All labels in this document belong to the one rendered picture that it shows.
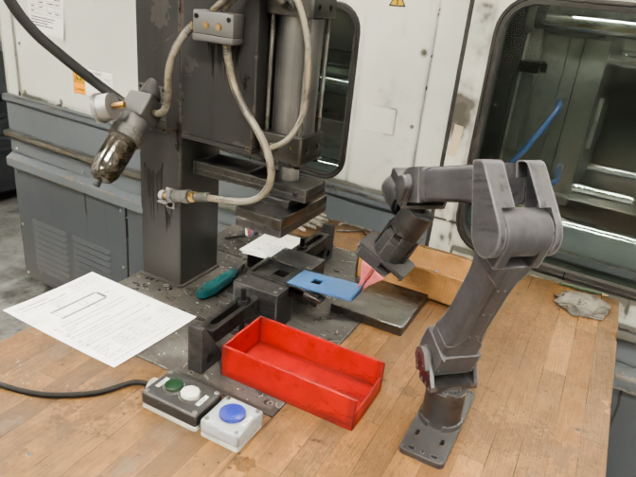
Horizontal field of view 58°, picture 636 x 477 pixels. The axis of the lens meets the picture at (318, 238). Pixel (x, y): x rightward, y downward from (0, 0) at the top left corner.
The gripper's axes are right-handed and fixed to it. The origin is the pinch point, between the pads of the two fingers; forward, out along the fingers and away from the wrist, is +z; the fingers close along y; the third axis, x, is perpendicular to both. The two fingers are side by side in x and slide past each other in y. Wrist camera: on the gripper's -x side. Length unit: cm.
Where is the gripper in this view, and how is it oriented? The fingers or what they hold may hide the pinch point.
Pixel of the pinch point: (362, 287)
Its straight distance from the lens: 110.1
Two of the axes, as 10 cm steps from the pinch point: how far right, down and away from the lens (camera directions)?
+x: -4.7, 3.0, -8.3
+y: -7.5, -6.3, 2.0
